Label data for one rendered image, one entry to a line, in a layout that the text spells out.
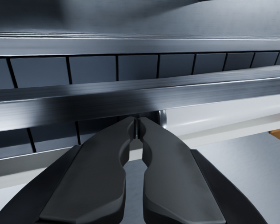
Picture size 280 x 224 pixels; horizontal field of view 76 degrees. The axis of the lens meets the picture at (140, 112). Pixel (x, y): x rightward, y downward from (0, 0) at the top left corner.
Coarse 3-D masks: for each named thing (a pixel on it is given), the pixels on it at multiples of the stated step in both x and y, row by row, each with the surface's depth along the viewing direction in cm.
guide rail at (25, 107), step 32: (0, 96) 6; (32, 96) 6; (64, 96) 7; (96, 96) 7; (128, 96) 8; (160, 96) 8; (192, 96) 9; (224, 96) 10; (256, 96) 10; (0, 128) 6
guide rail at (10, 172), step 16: (224, 128) 19; (240, 128) 19; (256, 128) 20; (272, 128) 21; (192, 144) 18; (0, 160) 14; (16, 160) 14; (32, 160) 14; (48, 160) 14; (128, 160) 16; (0, 176) 12; (16, 176) 13; (32, 176) 13
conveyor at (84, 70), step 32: (0, 64) 12; (32, 64) 13; (64, 64) 14; (96, 64) 15; (128, 64) 15; (160, 64) 16; (192, 64) 18; (224, 64) 19; (256, 64) 20; (32, 128) 15; (64, 128) 16; (96, 128) 17
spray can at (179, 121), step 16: (272, 96) 16; (144, 112) 17; (160, 112) 13; (176, 112) 13; (192, 112) 13; (208, 112) 14; (224, 112) 15; (240, 112) 15; (256, 112) 16; (272, 112) 17; (176, 128) 14; (192, 128) 14; (208, 128) 16
